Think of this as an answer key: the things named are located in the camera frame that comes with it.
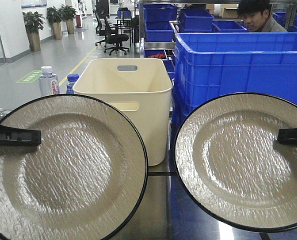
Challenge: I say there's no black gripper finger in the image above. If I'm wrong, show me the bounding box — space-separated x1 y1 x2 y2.
0 124 42 147
277 128 297 145

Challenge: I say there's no cream plate black rim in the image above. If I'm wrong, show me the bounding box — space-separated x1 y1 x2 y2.
173 92 297 233
0 94 148 240

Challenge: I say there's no blue crate on shelf middle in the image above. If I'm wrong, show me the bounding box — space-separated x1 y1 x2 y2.
179 9 214 33

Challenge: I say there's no blue crate on shelf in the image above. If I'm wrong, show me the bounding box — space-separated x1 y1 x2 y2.
143 3 178 42
179 9 214 33

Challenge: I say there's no blue crate on shelf left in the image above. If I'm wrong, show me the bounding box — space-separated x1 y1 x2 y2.
143 3 178 42

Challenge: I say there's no clear water bottle white cap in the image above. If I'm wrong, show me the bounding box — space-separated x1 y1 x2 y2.
38 65 60 97

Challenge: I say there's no milk bottle blue cap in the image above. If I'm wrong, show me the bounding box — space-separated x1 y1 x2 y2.
66 73 80 94

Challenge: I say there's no large blue crate top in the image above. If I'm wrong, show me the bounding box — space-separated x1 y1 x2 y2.
174 32 297 114

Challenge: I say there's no large blue crate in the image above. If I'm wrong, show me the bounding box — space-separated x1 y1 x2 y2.
174 32 297 114
170 89 189 141

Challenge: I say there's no potted plant gold pot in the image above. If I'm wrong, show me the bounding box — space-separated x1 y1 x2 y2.
60 4 77 34
46 6 63 40
22 11 45 52

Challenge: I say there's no large blue crate bottom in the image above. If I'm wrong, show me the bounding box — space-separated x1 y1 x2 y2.
170 89 189 141

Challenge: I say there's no person in grey jacket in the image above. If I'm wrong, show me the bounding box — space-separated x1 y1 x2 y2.
237 0 287 33

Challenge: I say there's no cream plastic bin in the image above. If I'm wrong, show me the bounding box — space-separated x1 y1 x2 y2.
73 57 173 166

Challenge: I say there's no black office chair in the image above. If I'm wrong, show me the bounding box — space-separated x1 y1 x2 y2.
103 17 130 56

